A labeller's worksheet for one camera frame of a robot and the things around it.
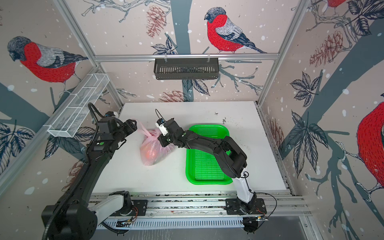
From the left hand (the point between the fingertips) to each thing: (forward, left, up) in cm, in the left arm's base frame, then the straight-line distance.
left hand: (131, 122), depth 79 cm
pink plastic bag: (-8, -9, -15) cm, 19 cm away
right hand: (-3, -12, -13) cm, 18 cm away
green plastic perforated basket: (-16, -40, -25) cm, 49 cm away
